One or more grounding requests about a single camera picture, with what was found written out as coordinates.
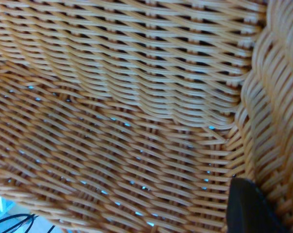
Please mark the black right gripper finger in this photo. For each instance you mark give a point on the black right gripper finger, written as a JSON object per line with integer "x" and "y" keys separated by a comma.
{"x": 248, "y": 211}

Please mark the orange woven wicker basket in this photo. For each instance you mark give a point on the orange woven wicker basket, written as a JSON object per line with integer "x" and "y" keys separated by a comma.
{"x": 126, "y": 109}

